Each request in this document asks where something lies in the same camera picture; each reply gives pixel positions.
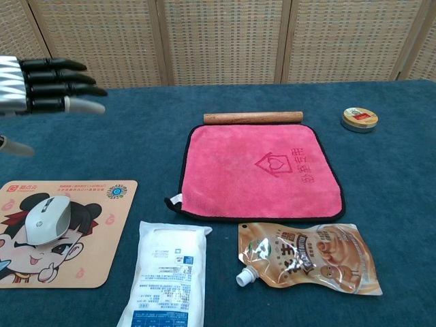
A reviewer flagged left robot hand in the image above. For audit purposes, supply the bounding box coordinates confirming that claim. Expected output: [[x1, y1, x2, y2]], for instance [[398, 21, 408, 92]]
[[0, 56, 109, 157]]

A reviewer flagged white wireless computer mouse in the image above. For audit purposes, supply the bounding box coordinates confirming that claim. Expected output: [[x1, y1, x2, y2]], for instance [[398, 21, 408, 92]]
[[25, 195, 72, 246]]

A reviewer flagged cartoon girl mouse pad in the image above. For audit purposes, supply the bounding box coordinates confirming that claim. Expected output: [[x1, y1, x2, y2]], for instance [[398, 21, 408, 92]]
[[0, 180, 139, 290]]

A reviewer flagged pink cloth with black trim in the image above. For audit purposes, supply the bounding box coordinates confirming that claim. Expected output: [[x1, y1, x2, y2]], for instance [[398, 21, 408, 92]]
[[163, 123, 347, 224]]

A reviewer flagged blue felt table cover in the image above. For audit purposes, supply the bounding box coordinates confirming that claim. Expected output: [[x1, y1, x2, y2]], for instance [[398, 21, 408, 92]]
[[0, 80, 436, 327]]

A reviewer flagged woven folding screen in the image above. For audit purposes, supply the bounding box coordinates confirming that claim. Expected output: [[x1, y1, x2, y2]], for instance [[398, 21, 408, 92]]
[[0, 0, 436, 92]]

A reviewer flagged wooden rolling pin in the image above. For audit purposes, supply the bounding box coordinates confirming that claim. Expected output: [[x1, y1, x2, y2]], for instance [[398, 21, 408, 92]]
[[203, 110, 304, 125]]

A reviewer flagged white plastic refill pouch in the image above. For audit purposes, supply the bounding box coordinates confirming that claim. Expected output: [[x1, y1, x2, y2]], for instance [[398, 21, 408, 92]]
[[116, 220, 213, 327]]

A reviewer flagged brown spouted sauce pouch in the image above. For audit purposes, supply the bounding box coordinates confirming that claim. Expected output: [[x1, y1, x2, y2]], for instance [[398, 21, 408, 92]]
[[235, 221, 384, 296]]

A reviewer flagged round tin with gold lid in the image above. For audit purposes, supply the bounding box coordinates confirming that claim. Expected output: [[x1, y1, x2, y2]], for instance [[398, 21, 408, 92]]
[[341, 106, 379, 134]]

